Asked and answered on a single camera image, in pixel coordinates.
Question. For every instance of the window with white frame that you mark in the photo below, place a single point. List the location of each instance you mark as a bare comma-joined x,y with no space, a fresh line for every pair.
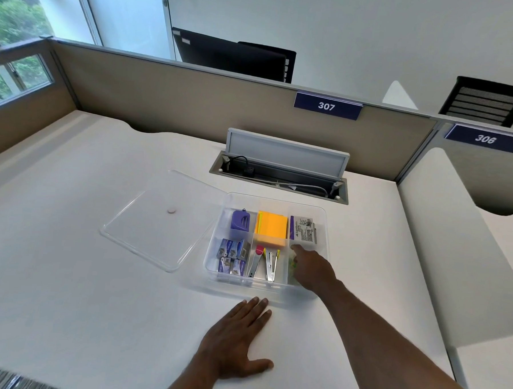
20,25

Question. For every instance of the beige desk partition panel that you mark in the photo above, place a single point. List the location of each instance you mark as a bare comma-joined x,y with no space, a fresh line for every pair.
180,98

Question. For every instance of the purple tape dispenser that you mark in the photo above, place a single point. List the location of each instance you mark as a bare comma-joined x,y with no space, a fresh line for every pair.
240,222

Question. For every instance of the white desk side panel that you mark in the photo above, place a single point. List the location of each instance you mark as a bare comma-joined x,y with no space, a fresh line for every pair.
446,253

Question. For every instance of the person's left forearm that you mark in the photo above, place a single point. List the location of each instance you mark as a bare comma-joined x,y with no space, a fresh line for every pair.
191,382

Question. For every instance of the blue staple box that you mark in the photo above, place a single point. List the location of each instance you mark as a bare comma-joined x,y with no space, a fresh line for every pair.
225,247
240,248
238,267
224,266

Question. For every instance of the beige neighbouring partition panel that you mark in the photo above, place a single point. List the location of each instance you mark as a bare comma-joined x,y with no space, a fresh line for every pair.
489,178

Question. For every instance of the person's right hand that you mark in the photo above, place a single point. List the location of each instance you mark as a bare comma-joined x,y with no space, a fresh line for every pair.
316,272

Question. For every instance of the person's left thumb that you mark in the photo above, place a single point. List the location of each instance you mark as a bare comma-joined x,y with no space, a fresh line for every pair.
260,365

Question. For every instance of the person's left middle finger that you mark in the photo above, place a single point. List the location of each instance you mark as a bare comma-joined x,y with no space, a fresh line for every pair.
258,313

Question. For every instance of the green small item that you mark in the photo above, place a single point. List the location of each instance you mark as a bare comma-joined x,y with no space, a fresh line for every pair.
292,265

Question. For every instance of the person's right forearm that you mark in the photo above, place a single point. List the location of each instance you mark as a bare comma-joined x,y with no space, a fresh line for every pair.
385,349

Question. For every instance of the black mesh office chair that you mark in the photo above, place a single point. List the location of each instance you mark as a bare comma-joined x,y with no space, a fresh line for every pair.
484,101

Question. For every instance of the yellow sticky notes pad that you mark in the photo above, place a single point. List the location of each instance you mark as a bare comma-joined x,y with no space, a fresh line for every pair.
271,241

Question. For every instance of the black solid chair back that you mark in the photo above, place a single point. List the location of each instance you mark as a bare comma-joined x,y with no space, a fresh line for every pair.
290,65

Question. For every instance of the blue desk number label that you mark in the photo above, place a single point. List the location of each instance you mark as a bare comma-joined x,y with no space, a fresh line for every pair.
486,138
327,105

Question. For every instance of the packet with grey label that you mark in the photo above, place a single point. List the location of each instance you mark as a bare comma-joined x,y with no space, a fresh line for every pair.
304,230

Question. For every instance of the black computer monitor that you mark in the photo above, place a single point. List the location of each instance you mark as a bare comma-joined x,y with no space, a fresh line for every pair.
221,53

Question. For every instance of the orange sticky notes pad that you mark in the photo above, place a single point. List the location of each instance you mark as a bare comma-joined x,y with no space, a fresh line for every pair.
273,224

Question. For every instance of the clear plastic organizer box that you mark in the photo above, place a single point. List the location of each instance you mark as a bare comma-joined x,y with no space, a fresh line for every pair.
211,281

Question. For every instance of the person's left little finger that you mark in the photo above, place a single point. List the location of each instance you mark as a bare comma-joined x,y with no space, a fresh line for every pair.
237,312

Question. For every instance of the beige side partition panel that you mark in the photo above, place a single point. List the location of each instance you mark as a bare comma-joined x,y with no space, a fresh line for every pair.
24,115

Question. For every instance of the clear plastic lid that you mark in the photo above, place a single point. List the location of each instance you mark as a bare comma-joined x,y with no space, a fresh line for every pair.
152,225

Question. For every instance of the person's left hand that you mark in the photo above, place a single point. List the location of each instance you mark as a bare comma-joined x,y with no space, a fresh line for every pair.
227,349

